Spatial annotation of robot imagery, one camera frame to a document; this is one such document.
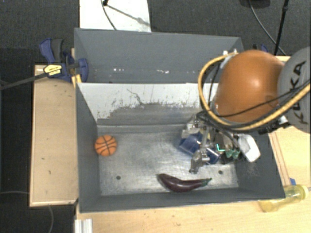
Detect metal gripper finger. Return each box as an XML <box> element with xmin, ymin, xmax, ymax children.
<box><xmin>181</xmin><ymin>121</ymin><xmax>204</xmax><ymax>139</ymax></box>
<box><xmin>189</xmin><ymin>149</ymin><xmax>211</xmax><ymax>174</ymax></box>

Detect blue cup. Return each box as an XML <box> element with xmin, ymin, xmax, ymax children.
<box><xmin>179</xmin><ymin>132</ymin><xmax>221</xmax><ymax>165</ymax></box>

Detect purple toy eggplant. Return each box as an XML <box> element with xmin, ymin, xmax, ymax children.
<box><xmin>156</xmin><ymin>173</ymin><xmax>213</xmax><ymax>193</ymax></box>

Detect grey metal bin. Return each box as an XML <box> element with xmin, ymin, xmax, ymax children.
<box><xmin>73</xmin><ymin>27</ymin><xmax>286</xmax><ymax>214</ymax></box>

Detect small orange basketball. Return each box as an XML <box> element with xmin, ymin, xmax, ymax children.
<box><xmin>94</xmin><ymin>134</ymin><xmax>118</xmax><ymax>157</ymax></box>

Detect clear yellow plastic bottle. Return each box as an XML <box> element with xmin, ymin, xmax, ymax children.
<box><xmin>258</xmin><ymin>184</ymin><xmax>310</xmax><ymax>213</ymax></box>

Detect pale wood board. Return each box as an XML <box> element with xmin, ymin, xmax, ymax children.
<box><xmin>29</xmin><ymin>64</ymin><xmax>80</xmax><ymax>207</ymax></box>

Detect black cylinder on white bracket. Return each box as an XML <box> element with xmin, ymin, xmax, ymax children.
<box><xmin>237</xmin><ymin>116</ymin><xmax>291</xmax><ymax>163</ymax></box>

